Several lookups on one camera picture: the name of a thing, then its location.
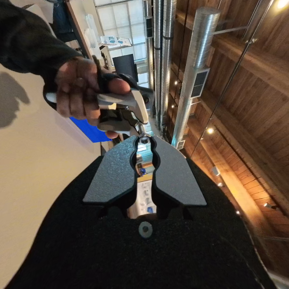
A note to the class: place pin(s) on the blue plastic storage bin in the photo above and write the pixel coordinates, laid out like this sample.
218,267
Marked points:
90,131

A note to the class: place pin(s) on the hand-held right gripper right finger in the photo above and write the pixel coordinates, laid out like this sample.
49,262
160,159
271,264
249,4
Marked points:
178,176

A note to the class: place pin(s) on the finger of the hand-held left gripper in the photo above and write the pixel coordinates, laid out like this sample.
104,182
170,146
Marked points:
141,106
128,131

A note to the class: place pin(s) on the person's left forearm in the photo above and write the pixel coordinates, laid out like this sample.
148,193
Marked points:
31,36

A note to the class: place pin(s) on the silver metal bolt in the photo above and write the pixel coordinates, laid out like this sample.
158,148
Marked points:
142,131

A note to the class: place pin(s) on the person's left hand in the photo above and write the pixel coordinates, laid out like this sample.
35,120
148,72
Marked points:
79,90

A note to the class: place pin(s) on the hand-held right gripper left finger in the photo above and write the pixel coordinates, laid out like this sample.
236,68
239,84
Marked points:
113,176

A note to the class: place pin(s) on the black monitor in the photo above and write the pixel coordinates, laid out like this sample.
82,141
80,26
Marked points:
125,67

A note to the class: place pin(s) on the printed poster sheet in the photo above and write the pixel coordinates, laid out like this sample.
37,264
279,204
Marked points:
146,198

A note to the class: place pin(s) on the metal ventilation duct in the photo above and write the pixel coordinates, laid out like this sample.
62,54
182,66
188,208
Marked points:
194,67

